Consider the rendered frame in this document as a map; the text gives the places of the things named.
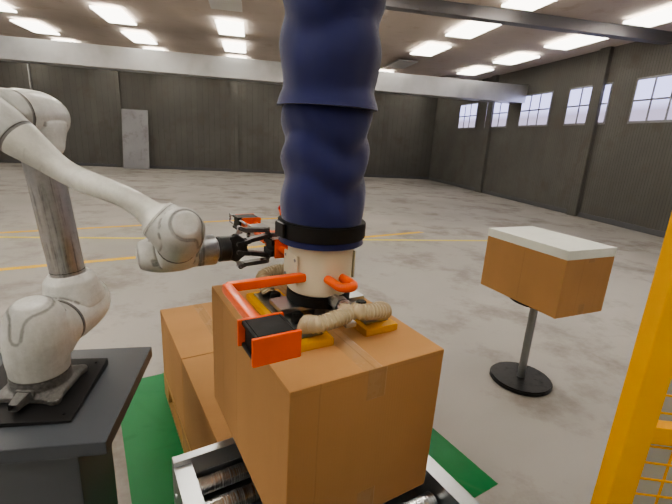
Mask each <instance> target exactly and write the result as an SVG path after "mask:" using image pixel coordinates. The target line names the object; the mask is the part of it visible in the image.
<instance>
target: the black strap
mask: <svg viewBox="0 0 672 504"><path fill-rule="evenodd" d="M365 229H366V222H365V221H364V220H363V219H362V221H361V224H360V225H358V226H354V227H348V228H320V227H310V226H303V225H298V224H294V223H290V222H287V221H285V220H284V219H282V216H281V215H280V216H279V217H278V220H276V221H275V234H276V235H278V236H280V237H281V238H285V239H288V240H291V241H294V242H299V243H305V244H314V245H344V244H351V243H355V242H359V241H361V240H362V239H363V238H364V237H365Z"/></svg>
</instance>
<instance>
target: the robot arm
mask: <svg viewBox="0 0 672 504"><path fill-rule="evenodd" d="M70 124H71V118H70V114H69V112H68V110H67V108H66V107H65V106H64V105H63V104H62V103H61V102H60V101H58V100H57V99H56V98H54V97H52V96H50V95H48V94H46V93H43V92H40V91H35V90H30V89H23V88H0V151H2V152H4V153H5V154H7V155H9V156H11V157H13V158H15V159H17V160H19V161H21V163H22V167H23V171H24V175H25V179H26V183H27V187H28V191H29V195H30V199H31V203H32V207H33V211H34V215H35V219H36V223H37V227H38V231H39V235H40V239H41V243H42V247H43V251H44V255H45V259H46V263H47V267H48V271H49V274H48V275H47V276H46V278H45V279H44V281H43V283H42V295H33V296H28V297H24V298H21V299H19V300H17V301H15V302H14V303H13V304H12V305H10V306H9V307H8V308H7V310H6V311H5V313H4V315H3V318H2V320H1V324H0V347H1V354H2V359H3V364H4V367H5V370H6V373H7V379H8V383H7V384H6V385H5V386H4V387H3V388H2V389H1V390H0V404H1V403H9V404H8V411H10V412H17V411H19V410H20V409H22V408H23V407H24V406H26V405H27V404H46V405H49V406H54V405H57V404H59V403H60V402H61V401H62V398H63V396H64V395H65V394H66V393H67V391H68V390H69V389H70V388H71V387H72V386H73V384H74V383H75V382H76V381H77V380H78V379H79V377H80V376H81V375H82V374H84V373H85V372H87V371H88V367H87V365H85V364H80V365H72V364H71V352H72V351H73V350H74V348H75V346H76V344H77V342H78V341H79V339H80V338H81V337H83V336H84V335H85V334H87V333H88V332H89V331H91V330H92V329H93V328H94V327H95V326H96V325H97V324H98V323H99V322H100V321H101V320H102V319H103V318H104V316H105V315H106V313H107V312H108V310H109V307H110V303H111V295H110V292H109V290H108V288H107V286H106V285H105V284H104V283H103V282H101V281H100V280H99V278H98V277H97V275H96V273H95V272H94V271H93V270H91V269H90V268H88V267H85V263H84V258H83V254H82V249H81V245H80V240H79V235H78V231H77V226H76V222H75V217H74V212H73V208H72V203H71V199H70V194H69V189H68V187H70V188H72V189H74V190H77V191H80V192H82V193H85V194H88V195H90V196H93V197H96V198H98V199H101V200H104V201H106V202H109V203H112V204H114V205H117V206H119V207H121V208H123V209H124V210H126V211H128V212H129V213H130V214H132V215H133V216H134V217H135V218H136V219H137V220H138V221H139V222H140V223H141V225H142V230H143V235H144V236H145V237H146V238H145V239H143V240H141V241H139V242H137V244H136V260H137V263H138V265H139V267H140V269H141V270H144V271H148V272H157V273H164V272H176V271H183V270H187V269H190V268H193V267H197V266H199V267H200V266H207V265H215V264H217V262H218V261H219V262H222V261H231V260H232V261H235V262H236V264H237V267H238V268H239V269H242V268H244V267H246V266H252V265H258V264H265V263H269V259H270V257H271V256H270V255H268V254H267V253H266V252H265V251H255V250H248V249H247V246H248V244H251V243H253V242H256V241H260V240H264V239H267V238H270V239H272V240H276V239H278V237H279V236H278V235H276V234H275V232H270V229H268V228H267V227H242V226H240V225H237V226H236V228H237V230H236V232H235V234H232V235H230V236H217V237H215V236H214V235H213V234H210V235H205V224H204V222H203V220H202V218H201V217H200V215H199V214H198V213H197V212H195V211H194V210H192V209H190V208H186V207H179V206H177V205H174V204H172V203H171V202H170V203H159V202H157V201H155V200H153V199H151V198H149V197H148V196H146V195H144V194H142V193H141V192H139V191H137V190H135V189H133V188H131V187H129V186H126V185H124V184H122V183H119V182H117V181H114V180H112V179H109V178H107V177H104V176H102V175H99V174H97V173H95V172H92V171H90V170H87V169H85V168H83V167H81V166H79V165H77V164H75V163H74V162H72V161H70V160H69V159H68V158H66V157H65V156H64V155H63V154H62V153H64V150H65V147H66V137H67V132H68V131H69V128H70ZM244 232H246V233H256V232H265V233H262V234H259V235H255V236H251V237H246V238H242V237H241V236H239V234H243V233H244ZM244 256H260V257H263V258H257V259H250V260H244V261H242V260H240V259H241V258H242V257H244Z"/></svg>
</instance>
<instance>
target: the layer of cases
mask: <svg viewBox="0 0 672 504"><path fill-rule="evenodd" d="M160 316H161V331H162V347H163V362H164V373H165V376H166V378H167V381H168V384H169V387H170V390H171V393H172V396H173V399H174V402H175V405H176V408H177V411H178V414H179V417H180V420H181V423H182V426H183V429H184V432H185V435H186V438H187V440H188V443H189V446H190V449H191V451H193V450H196V449H199V448H202V447H205V446H208V445H211V444H214V443H217V442H220V441H223V440H226V439H229V438H232V437H233V436H232V434H231V432H230V430H229V427H228V425H227V423H226V421H225V418H224V416H223V414H222V412H221V410H220V407H219V405H218V403H217V401H216V398H215V396H214V358H213V320H212V302H208V303H202V304H195V305H189V306H182V307H175V308H169V309H162V310H160Z"/></svg>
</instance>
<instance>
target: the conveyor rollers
mask: <svg viewBox="0 0 672 504"><path fill-rule="evenodd" d="M250 477H251V476H250V474H249V472H248V470H247V467H246V465H245V463H244V461H243V462H240V463H238V464H235V465H232V466H230V467H227V468H224V469H221V470H219V471H216V472H213V473H210V474H208V475H205V476H202V477H199V478H197V480H198V483H199V486H200V489H201V492H202V495H203V496H204V495H206V494H209V493H212V492H214V491H217V490H219V489H222V488H224V487H227V486H229V485H232V484H235V483H237V482H240V481H242V480H245V479H247V478H250ZM260 499H261V498H260V496H259V494H258V492H257V490H256V487H255V485H254V483H253V482H252V483H250V484H247V485H245V486H242V487H240V488H237V489H235V490H232V491H230V492H227V493H225V494H222V495H220V496H217V497H215V498H212V499H210V500H207V501H205V504H251V503H253V502H256V501H258V500H260ZM404 504H438V503H437V499H436V497H435V496H434V494H433V493H432V492H430V491H426V492H424V493H422V494H421V495H419V496H417V497H415V498H413V499H411V500H409V501H407V502H406V503H404Z"/></svg>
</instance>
